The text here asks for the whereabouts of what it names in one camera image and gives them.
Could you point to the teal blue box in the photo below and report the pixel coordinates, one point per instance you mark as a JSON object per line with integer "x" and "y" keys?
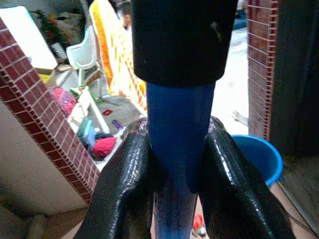
{"x": 86, "y": 130}

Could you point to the blue plastic bucket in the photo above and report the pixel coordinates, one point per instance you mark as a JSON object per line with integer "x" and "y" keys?
{"x": 261, "y": 156}

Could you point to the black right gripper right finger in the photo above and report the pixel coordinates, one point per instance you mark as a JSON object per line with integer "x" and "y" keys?
{"x": 236, "y": 189}

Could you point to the small decorated green tree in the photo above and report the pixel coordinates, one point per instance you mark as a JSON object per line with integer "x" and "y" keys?
{"x": 51, "y": 28}

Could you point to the purple small toy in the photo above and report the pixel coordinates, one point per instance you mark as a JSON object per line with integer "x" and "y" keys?
{"x": 117, "y": 124}

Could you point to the pink plastic bag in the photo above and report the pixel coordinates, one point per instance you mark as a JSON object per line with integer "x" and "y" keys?
{"x": 63, "y": 98}

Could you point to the red small square toy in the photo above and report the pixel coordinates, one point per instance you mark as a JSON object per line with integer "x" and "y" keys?
{"x": 107, "y": 112}

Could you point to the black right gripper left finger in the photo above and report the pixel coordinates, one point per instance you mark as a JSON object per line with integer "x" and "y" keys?
{"x": 119, "y": 184}

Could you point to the red knitted cloth bundle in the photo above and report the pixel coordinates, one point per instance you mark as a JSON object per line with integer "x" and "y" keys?
{"x": 104, "y": 146}

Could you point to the white plastic chair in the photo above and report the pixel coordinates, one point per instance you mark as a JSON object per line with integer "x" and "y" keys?
{"x": 83, "y": 58}

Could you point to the orange yellow patterned cloth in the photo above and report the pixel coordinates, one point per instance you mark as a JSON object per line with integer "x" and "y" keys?
{"x": 114, "y": 54}

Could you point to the white slanted board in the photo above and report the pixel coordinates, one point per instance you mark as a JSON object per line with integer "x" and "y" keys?
{"x": 27, "y": 37}

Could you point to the red white small toy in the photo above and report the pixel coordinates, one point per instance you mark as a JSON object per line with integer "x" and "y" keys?
{"x": 199, "y": 224}

